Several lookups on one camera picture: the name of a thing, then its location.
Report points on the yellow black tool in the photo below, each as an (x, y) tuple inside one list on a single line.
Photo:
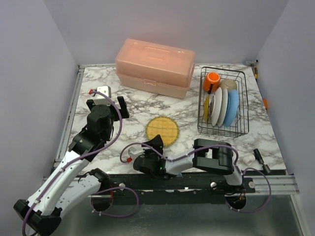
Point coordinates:
[(255, 69)]

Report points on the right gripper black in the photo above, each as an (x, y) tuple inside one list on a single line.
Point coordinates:
[(151, 148)]

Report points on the black bolt at edge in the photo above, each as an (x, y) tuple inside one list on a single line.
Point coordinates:
[(259, 158)]

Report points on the light blue plate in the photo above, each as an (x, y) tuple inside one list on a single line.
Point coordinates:
[(232, 107)]

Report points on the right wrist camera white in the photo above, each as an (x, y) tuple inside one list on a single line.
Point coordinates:
[(134, 153)]

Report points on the white floral bowl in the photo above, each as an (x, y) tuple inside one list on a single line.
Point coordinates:
[(228, 84)]

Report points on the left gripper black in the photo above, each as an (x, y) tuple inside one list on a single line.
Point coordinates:
[(122, 108)]

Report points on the white cylinder at edge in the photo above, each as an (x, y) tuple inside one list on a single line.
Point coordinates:
[(248, 160)]

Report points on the orange object at right edge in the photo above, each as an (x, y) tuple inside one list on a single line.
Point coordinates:
[(265, 103)]

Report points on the yellow woven round plate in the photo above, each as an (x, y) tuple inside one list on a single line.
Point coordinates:
[(164, 126)]

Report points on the teal Shi Hao Wei plate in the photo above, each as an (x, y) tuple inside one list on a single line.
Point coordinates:
[(224, 103)]

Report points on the orange mug black handle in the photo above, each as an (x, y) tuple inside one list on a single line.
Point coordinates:
[(211, 82)]

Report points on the pink translucent storage box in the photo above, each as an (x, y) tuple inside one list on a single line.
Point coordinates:
[(155, 68)]

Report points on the black front mounting rail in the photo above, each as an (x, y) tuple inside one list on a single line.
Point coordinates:
[(128, 189)]

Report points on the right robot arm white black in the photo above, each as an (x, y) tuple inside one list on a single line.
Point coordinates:
[(215, 157)]

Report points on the large teal rimmed plate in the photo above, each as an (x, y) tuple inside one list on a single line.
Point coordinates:
[(216, 106)]

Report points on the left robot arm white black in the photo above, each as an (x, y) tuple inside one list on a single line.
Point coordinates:
[(44, 210)]

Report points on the small yellow patterned plate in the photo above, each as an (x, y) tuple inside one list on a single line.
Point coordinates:
[(207, 108)]

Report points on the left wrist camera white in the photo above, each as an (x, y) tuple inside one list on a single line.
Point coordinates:
[(99, 99)]

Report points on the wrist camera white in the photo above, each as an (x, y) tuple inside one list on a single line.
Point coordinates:
[(99, 99), (134, 153)]

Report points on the black wire dish rack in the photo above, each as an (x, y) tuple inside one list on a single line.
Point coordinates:
[(240, 125)]

